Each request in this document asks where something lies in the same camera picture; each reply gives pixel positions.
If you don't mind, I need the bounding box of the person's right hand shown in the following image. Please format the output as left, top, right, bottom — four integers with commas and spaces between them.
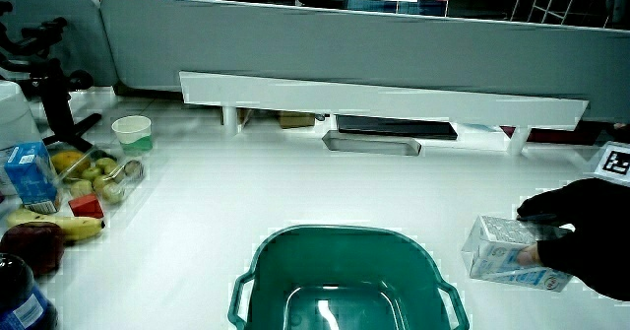
515, 141, 630, 302

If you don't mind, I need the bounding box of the white milk carton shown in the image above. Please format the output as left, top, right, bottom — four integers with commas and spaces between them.
461, 215, 575, 294

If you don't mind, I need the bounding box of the white desk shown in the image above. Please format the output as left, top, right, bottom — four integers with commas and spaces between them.
0, 86, 630, 330

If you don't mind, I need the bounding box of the dark red flat object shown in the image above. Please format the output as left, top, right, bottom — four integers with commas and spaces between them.
500, 121, 616, 147

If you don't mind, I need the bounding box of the black keyboard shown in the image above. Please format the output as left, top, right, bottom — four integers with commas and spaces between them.
336, 114, 459, 142

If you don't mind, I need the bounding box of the grey tray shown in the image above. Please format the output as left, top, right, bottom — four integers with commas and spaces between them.
321, 129, 423, 158

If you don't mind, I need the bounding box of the green plastic basket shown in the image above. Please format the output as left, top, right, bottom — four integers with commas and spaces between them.
226, 224, 472, 330

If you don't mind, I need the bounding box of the white shelf riser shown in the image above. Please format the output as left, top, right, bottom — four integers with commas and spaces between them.
178, 70, 590, 157

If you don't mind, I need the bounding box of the large grey divider panel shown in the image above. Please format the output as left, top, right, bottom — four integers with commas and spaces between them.
99, 0, 630, 124

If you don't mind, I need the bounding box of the brown cardboard box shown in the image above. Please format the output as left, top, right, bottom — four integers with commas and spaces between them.
278, 111, 316, 129

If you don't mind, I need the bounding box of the clear plastic fruit box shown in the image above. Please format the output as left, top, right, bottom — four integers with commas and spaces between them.
48, 142, 147, 208

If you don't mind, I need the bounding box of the white and green paper cup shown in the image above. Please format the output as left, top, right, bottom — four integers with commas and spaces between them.
111, 115, 154, 157

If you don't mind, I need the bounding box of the pile of small green fruits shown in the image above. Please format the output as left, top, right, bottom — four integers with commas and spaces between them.
68, 156, 146, 206

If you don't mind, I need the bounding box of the red block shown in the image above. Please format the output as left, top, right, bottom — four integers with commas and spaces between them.
67, 193, 105, 220

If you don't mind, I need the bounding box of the yellow banana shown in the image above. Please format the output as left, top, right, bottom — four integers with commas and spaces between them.
5, 207, 106, 243

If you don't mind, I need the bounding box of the orange fruit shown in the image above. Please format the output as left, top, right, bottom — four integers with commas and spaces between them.
50, 151, 92, 176

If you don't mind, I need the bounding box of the small grey divider panel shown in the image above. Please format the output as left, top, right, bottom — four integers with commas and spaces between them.
0, 0, 119, 88

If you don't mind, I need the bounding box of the dark red apple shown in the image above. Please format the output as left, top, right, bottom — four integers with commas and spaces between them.
0, 221, 66, 277

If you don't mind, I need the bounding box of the blue drink carton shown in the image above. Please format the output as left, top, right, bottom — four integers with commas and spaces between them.
3, 141, 64, 215

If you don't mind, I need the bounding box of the dark bottle with blue label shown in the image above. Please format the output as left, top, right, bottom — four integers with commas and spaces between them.
0, 253, 59, 330

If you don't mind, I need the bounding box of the white container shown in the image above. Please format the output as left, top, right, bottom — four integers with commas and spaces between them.
0, 80, 41, 196

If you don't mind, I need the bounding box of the white wire rack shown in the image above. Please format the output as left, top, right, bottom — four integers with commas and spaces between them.
509, 0, 616, 29

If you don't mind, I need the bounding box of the black camera stand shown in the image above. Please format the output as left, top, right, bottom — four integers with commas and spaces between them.
0, 0, 103, 152

